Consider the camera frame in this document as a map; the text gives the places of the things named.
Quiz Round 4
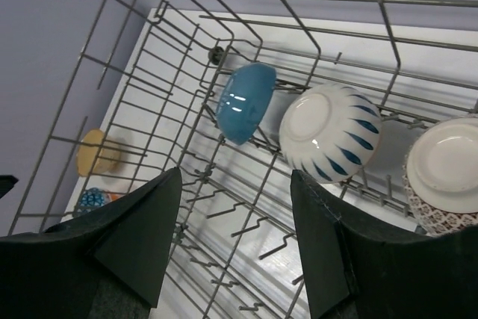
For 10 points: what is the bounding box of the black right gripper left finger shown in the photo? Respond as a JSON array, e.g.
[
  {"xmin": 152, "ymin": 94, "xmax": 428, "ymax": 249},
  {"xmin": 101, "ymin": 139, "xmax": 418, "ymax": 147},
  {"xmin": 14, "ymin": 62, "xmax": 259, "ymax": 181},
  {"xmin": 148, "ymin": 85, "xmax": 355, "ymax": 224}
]
[{"xmin": 1, "ymin": 167, "xmax": 182, "ymax": 318}]

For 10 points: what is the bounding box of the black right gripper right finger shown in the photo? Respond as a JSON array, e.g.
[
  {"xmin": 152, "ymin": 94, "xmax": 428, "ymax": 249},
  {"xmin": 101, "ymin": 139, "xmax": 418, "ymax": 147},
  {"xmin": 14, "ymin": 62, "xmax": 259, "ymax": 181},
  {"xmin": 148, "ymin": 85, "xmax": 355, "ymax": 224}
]
[{"xmin": 290, "ymin": 170, "xmax": 477, "ymax": 318}]

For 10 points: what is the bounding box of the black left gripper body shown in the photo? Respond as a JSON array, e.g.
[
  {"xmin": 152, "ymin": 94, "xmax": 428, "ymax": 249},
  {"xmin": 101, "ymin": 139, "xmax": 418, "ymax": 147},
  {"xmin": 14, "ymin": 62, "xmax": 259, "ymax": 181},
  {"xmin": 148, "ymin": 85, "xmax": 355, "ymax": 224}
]
[{"xmin": 0, "ymin": 175, "xmax": 18, "ymax": 198}]

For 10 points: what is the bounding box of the tan bowl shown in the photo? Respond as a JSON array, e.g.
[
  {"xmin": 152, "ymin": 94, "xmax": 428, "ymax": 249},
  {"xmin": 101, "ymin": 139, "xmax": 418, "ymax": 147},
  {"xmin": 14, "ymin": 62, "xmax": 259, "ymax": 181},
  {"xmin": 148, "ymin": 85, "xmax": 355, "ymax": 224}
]
[{"xmin": 76, "ymin": 128, "xmax": 128, "ymax": 178}]

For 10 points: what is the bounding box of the white bowl orange rim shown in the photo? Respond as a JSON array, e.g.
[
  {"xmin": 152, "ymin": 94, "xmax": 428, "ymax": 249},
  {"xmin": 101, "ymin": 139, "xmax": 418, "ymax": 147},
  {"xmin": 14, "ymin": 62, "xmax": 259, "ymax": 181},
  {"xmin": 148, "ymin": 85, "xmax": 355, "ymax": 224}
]
[{"xmin": 279, "ymin": 84, "xmax": 382, "ymax": 184}]

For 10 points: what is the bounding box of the orange bowl under stack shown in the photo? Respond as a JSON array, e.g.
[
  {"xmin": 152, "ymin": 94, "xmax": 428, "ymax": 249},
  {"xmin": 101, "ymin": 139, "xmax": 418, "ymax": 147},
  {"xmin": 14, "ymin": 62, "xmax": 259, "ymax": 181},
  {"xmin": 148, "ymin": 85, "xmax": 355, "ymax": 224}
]
[{"xmin": 105, "ymin": 192, "xmax": 123, "ymax": 202}]

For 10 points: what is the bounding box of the blue white patterned bowl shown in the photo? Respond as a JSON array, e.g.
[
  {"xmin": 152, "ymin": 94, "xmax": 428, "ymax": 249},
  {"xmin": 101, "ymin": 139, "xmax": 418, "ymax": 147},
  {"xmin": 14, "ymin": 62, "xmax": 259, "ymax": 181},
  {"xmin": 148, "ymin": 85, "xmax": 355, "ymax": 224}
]
[{"xmin": 75, "ymin": 188, "xmax": 110, "ymax": 216}]

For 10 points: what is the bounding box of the grey wire dish rack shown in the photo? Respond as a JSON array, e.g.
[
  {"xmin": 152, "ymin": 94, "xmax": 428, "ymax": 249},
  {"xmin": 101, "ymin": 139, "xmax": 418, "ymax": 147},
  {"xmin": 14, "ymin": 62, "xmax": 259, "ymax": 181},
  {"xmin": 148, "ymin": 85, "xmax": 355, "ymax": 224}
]
[{"xmin": 1, "ymin": 0, "xmax": 477, "ymax": 318}]

